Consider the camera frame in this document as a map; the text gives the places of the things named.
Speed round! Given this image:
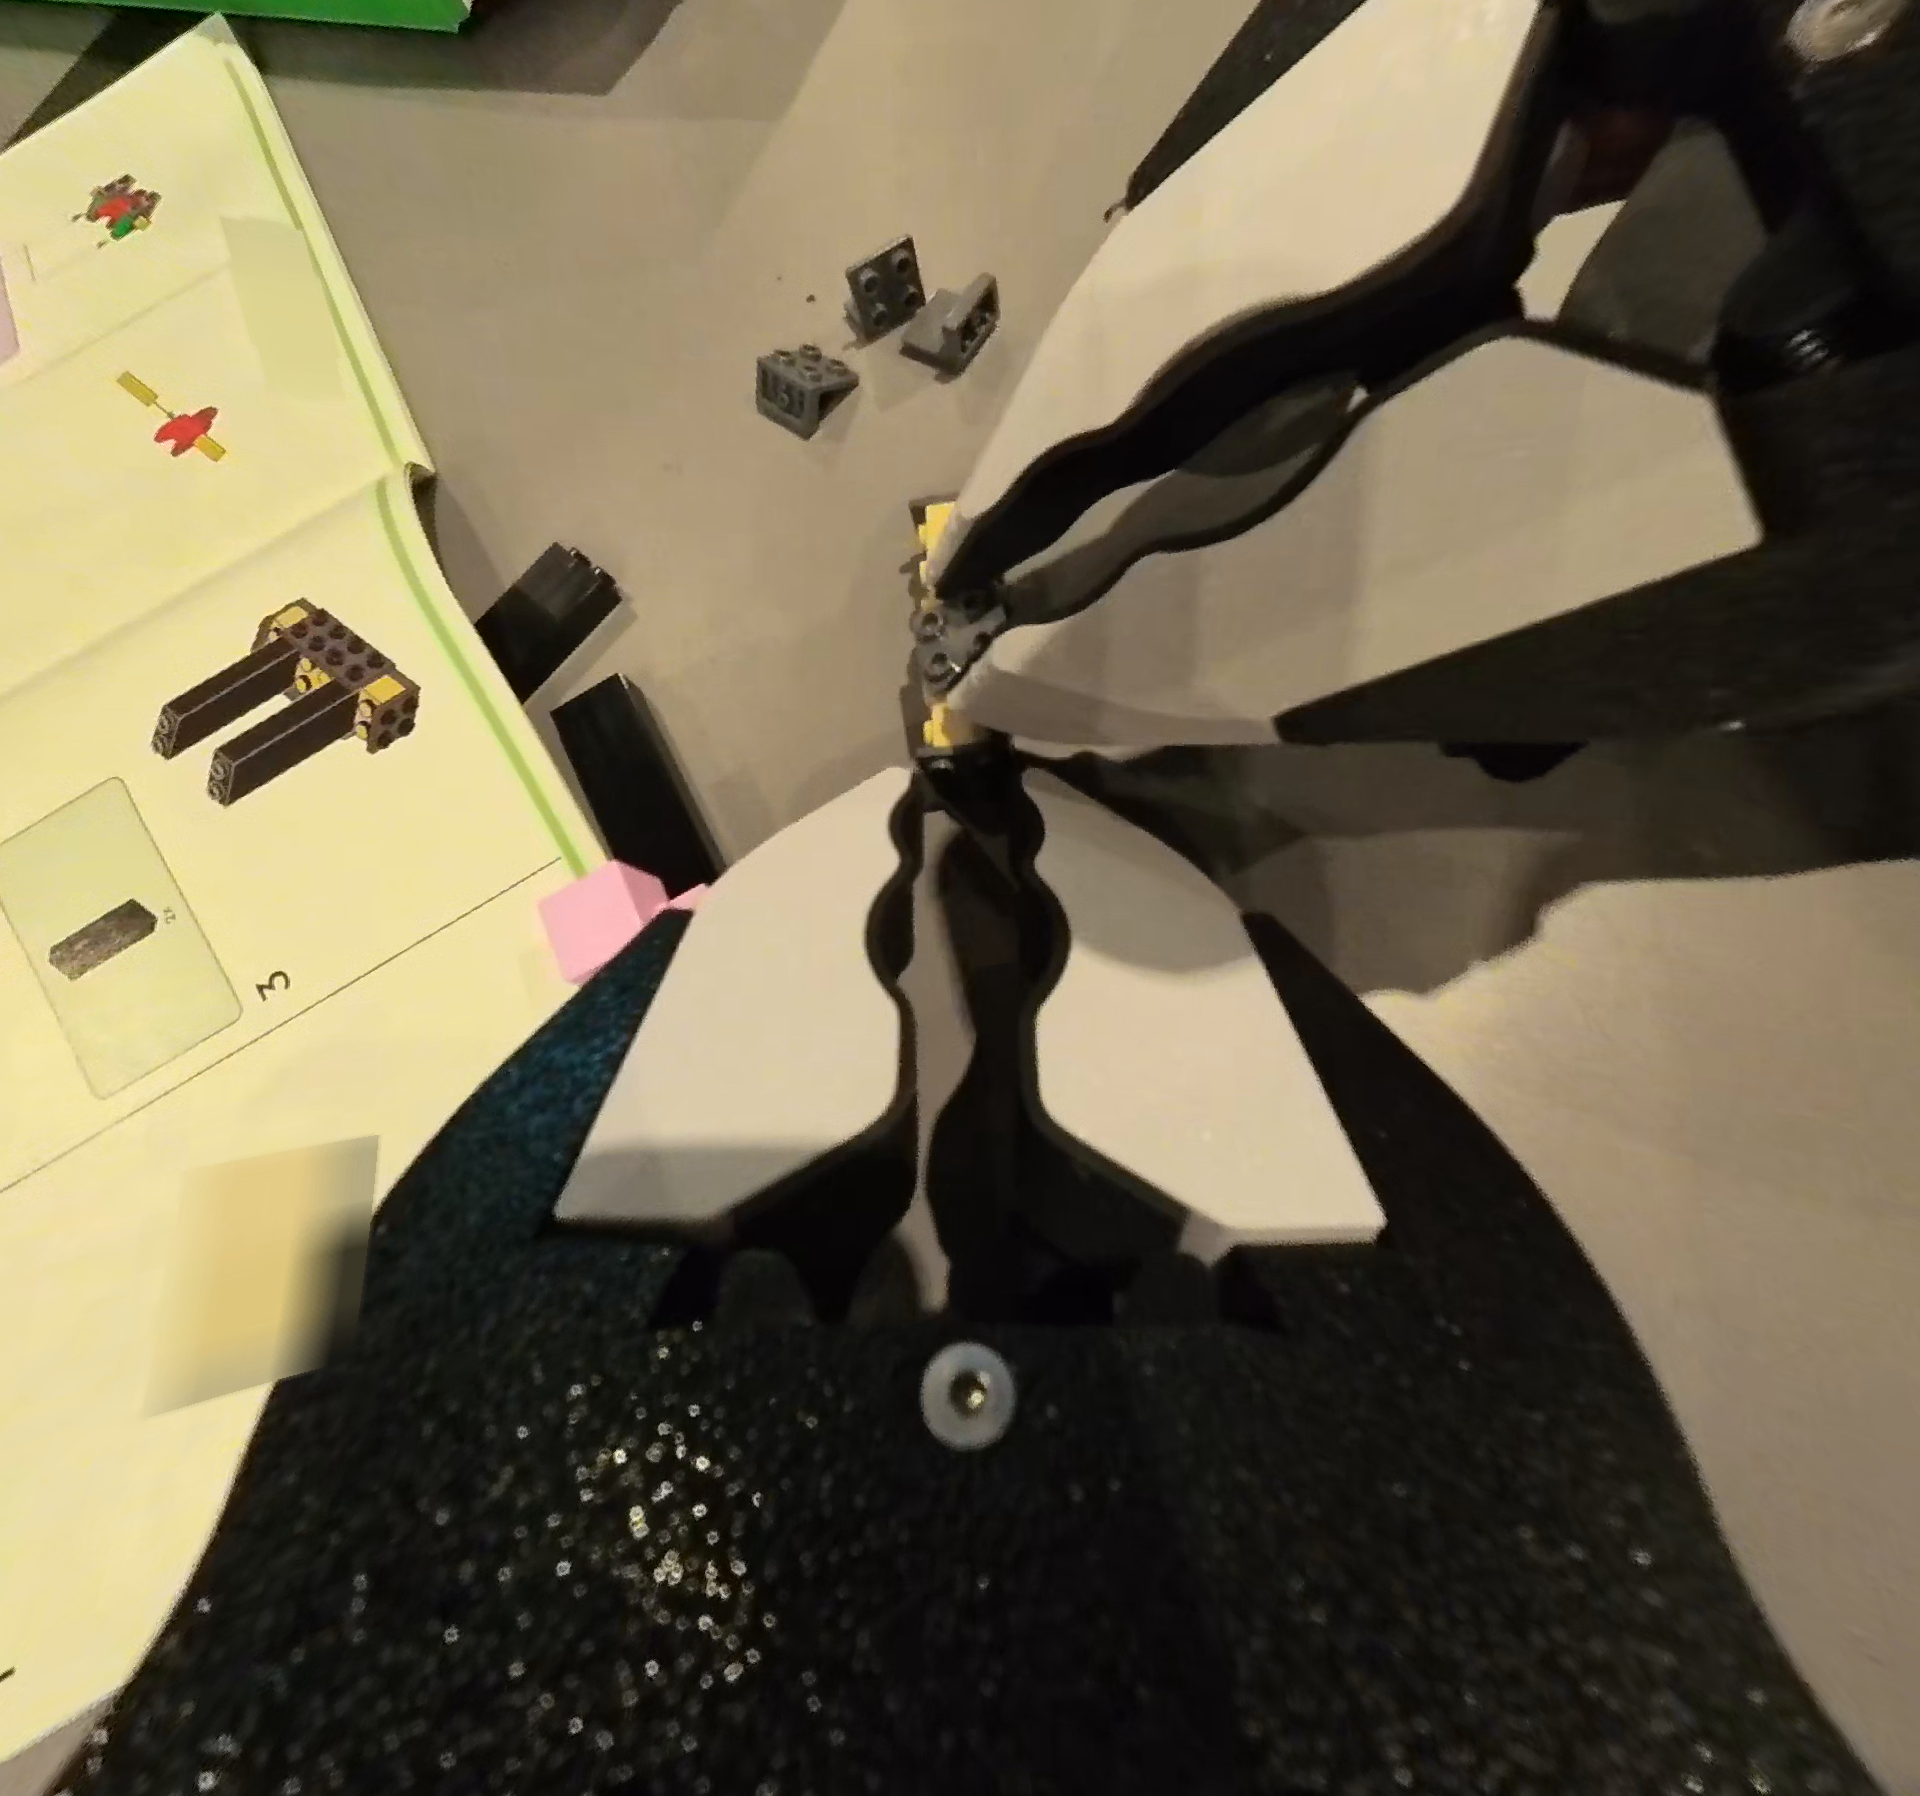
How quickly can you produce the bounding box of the black long brick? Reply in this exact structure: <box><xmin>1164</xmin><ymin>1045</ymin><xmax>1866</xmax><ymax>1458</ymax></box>
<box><xmin>477</xmin><ymin>541</ymin><xmax>623</xmax><ymax>702</ymax></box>
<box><xmin>551</xmin><ymin>673</ymin><xmax>725</xmax><ymax>898</ymax></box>

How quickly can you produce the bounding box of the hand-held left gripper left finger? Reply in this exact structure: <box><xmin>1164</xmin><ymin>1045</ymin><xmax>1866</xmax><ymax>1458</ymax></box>
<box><xmin>555</xmin><ymin>772</ymin><xmax>925</xmax><ymax>1233</ymax></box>

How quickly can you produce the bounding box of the yellow long brick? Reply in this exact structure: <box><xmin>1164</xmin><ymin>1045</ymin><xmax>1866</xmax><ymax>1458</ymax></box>
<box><xmin>898</xmin><ymin>494</ymin><xmax>1000</xmax><ymax>777</ymax></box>

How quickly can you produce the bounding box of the pale green instruction booklet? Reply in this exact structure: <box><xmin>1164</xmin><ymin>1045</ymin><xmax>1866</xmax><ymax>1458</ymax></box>
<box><xmin>0</xmin><ymin>15</ymin><xmax>607</xmax><ymax>1744</ymax></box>

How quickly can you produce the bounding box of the pink brick figure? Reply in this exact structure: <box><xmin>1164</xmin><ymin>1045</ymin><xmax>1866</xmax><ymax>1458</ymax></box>
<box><xmin>536</xmin><ymin>861</ymin><xmax>707</xmax><ymax>986</ymax></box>

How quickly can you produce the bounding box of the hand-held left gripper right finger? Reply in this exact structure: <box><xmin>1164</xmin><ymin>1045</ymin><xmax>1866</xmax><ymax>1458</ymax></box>
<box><xmin>1020</xmin><ymin>767</ymin><xmax>1388</xmax><ymax>1266</ymax></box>

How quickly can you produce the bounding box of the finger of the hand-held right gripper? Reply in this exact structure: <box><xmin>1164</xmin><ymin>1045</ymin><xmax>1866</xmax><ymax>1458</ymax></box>
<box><xmin>958</xmin><ymin>319</ymin><xmax>1762</xmax><ymax>760</ymax></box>
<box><xmin>927</xmin><ymin>0</ymin><xmax>1550</xmax><ymax>587</ymax></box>

